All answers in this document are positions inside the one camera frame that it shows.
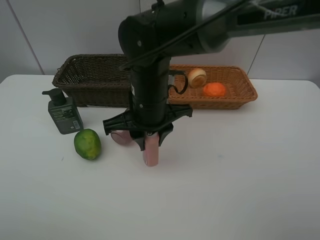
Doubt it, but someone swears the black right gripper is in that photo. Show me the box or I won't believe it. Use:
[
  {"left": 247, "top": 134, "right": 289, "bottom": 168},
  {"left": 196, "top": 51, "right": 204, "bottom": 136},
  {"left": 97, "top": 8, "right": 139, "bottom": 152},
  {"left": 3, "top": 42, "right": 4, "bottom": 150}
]
[{"left": 102, "top": 102, "right": 193, "bottom": 151}]

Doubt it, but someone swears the pink bottle with white cap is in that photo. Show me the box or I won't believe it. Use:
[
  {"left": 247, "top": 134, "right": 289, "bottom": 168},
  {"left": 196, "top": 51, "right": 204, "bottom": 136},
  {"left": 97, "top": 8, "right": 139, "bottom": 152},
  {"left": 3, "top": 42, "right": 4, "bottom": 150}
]
[{"left": 143, "top": 133, "right": 159, "bottom": 167}]

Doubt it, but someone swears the translucent purple plastic cup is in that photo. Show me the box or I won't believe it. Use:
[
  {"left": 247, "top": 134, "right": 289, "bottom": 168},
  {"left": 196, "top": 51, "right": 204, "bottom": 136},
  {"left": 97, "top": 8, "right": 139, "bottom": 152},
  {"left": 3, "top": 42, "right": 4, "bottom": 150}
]
[{"left": 110, "top": 130, "right": 134, "bottom": 146}]

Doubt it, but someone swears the green mango fruit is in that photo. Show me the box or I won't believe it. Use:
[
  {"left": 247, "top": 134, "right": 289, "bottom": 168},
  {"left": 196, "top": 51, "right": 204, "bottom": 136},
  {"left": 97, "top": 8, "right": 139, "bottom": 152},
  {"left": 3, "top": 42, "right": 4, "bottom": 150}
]
[{"left": 73, "top": 128, "right": 102, "bottom": 161}]

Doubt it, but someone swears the red yellow peach fruit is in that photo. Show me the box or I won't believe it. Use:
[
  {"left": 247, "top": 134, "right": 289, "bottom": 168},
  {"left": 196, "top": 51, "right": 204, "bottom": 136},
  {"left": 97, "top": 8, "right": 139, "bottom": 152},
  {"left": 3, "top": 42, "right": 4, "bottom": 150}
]
[{"left": 187, "top": 68, "right": 207, "bottom": 88}]

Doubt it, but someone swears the orange tangerine fruit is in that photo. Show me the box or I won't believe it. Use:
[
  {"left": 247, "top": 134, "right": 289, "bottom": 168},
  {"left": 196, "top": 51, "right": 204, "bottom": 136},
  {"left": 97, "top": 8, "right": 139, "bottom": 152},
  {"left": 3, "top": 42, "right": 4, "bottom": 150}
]
[{"left": 203, "top": 82, "right": 227, "bottom": 97}]

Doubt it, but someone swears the dark green pump bottle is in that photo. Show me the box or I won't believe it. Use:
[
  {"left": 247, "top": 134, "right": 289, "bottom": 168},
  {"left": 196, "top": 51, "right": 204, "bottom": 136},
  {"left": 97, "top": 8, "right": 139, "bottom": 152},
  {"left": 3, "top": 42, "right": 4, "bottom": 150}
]
[{"left": 42, "top": 88, "right": 84, "bottom": 135}]

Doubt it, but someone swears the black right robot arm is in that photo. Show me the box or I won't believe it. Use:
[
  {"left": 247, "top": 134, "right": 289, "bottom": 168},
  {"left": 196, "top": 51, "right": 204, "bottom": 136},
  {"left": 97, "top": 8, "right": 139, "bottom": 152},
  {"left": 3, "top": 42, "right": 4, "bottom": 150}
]
[{"left": 103, "top": 0, "right": 320, "bottom": 151}]

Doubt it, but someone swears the dark brown wicker basket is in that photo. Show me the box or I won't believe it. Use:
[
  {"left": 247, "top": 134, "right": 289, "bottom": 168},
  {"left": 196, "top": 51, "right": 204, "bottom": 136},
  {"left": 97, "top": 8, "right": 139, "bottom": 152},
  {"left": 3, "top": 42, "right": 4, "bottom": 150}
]
[{"left": 52, "top": 54, "right": 131, "bottom": 108}]

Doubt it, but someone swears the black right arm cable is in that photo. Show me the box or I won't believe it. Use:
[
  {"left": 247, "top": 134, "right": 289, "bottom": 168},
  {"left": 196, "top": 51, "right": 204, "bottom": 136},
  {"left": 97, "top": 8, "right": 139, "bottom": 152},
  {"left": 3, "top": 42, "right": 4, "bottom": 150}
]
[{"left": 119, "top": 0, "right": 251, "bottom": 95}]

